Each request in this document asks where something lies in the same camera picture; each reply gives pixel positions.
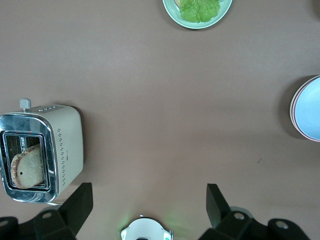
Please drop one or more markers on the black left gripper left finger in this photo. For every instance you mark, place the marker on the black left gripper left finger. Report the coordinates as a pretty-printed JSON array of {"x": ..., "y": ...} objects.
[{"x": 72, "y": 212}]

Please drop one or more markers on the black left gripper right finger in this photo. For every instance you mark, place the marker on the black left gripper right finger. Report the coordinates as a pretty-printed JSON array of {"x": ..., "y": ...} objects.
[{"x": 221, "y": 217}]

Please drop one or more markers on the light blue plate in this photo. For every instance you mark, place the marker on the light blue plate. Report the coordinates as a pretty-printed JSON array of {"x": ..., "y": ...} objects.
[{"x": 310, "y": 110}]

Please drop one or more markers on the round bread slice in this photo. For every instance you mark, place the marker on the round bread slice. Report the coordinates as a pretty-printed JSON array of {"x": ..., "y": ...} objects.
[{"x": 27, "y": 167}]

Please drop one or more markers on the beige and chrome toaster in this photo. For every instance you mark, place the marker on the beige and chrome toaster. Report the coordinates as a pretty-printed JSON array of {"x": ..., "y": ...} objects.
[{"x": 67, "y": 140}]

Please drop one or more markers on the beige plate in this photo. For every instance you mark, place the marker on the beige plate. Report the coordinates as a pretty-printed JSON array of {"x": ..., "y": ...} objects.
[{"x": 290, "y": 110}]

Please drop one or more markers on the green lettuce leaf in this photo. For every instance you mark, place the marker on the green lettuce leaf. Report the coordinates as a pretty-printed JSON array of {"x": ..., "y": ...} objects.
[{"x": 200, "y": 10}]

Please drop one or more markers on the green plate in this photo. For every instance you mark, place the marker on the green plate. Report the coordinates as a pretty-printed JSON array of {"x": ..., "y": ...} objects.
[{"x": 172, "y": 12}]

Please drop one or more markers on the toast slice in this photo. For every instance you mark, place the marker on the toast slice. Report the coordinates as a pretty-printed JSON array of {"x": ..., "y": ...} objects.
[{"x": 177, "y": 2}]

